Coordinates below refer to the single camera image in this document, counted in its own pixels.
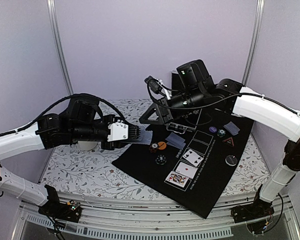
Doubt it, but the triangular all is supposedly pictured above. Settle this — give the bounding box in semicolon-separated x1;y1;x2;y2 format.
222;137;235;147

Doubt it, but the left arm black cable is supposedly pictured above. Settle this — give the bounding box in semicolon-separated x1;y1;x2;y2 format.
0;92;127;141

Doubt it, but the blue playing card deck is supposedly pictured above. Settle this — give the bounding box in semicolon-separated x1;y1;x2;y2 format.
125;124;153;145

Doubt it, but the black poker table mat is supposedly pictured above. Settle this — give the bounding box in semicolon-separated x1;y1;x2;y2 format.
112;110;254;218

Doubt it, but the dealt blue card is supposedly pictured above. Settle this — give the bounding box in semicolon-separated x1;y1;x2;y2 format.
167;140;186;150
165;132;185;143
223;121;240;136

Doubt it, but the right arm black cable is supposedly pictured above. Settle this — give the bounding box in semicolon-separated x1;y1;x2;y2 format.
146;79;300;118

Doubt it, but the face up queen card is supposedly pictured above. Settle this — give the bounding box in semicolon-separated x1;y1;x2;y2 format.
165;171;189;188

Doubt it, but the purple small blind button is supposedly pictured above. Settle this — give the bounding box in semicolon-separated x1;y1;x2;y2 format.
209;126;218;133

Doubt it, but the face up club card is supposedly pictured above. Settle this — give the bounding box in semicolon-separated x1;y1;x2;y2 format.
182;149;203;167

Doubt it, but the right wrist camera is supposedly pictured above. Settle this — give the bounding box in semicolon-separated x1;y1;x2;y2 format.
144;75;172;100

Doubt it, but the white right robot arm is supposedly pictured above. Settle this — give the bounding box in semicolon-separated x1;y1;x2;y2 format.
140;59;300;218

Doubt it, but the black white dealer button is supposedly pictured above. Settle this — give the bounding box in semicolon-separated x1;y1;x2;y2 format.
225;155;238;167

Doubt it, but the aluminium poker chip case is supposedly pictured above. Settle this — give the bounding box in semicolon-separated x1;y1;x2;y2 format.
166;70;202;135

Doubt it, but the green blue chip stack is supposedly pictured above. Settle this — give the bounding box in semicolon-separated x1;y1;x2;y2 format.
217;129;226;138

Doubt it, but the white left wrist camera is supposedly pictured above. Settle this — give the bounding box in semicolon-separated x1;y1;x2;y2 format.
107;122;129;142

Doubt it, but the black and green chip stack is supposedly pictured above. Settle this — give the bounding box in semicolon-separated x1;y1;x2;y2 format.
155;154;167;166

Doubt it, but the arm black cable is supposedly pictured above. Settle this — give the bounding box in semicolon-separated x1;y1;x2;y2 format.
0;92;127;141
146;79;300;118

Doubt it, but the right aluminium frame post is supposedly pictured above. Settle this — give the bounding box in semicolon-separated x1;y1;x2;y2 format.
242;0;265;86

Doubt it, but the orange big blind button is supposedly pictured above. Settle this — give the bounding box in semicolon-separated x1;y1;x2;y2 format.
157;141;167;150

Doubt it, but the left aluminium frame post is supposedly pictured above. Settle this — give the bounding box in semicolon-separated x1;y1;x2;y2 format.
46;0;74;95

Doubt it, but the cream cylindrical cup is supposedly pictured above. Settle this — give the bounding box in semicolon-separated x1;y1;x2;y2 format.
77;141;98;151

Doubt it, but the aluminium frame post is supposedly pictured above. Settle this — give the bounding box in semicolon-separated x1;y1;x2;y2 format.
46;0;74;95
242;0;265;86

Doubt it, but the front aluminium rail base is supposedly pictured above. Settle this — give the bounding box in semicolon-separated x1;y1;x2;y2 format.
13;192;300;240

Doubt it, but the face up diamond card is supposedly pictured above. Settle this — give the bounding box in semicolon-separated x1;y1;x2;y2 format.
175;161;198;179

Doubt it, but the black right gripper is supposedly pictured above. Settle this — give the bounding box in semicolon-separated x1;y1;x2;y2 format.
138;85;207;125

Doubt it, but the orange black chip stack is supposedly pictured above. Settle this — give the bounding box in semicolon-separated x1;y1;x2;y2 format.
149;142;159;153

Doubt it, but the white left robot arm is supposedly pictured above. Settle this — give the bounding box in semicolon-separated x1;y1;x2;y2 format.
0;94;133;217

